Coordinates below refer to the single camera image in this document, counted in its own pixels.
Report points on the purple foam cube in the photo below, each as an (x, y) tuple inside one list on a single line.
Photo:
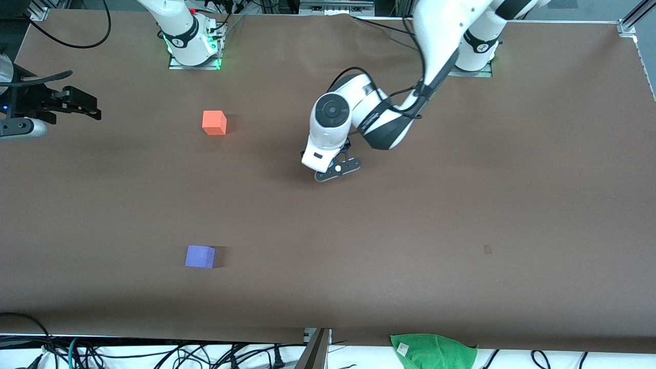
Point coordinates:
[(199, 256)]

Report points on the orange foam cube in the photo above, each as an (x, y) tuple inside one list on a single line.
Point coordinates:
[(213, 123)]

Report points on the aluminium frame corner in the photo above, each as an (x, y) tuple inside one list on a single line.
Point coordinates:
[(40, 7), (633, 18)]

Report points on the aluminium profile post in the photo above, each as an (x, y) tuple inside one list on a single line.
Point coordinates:
[(315, 353)]

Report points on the grey equipment box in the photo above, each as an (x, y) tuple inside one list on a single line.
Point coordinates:
[(335, 6)]

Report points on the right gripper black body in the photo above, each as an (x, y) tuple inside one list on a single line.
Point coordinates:
[(32, 100)]

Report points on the green towel cloth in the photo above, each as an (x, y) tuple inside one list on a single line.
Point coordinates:
[(433, 352)]

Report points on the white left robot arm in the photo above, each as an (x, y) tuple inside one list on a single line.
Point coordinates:
[(441, 36)]

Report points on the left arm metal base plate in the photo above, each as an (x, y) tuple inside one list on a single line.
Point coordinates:
[(471, 74)]

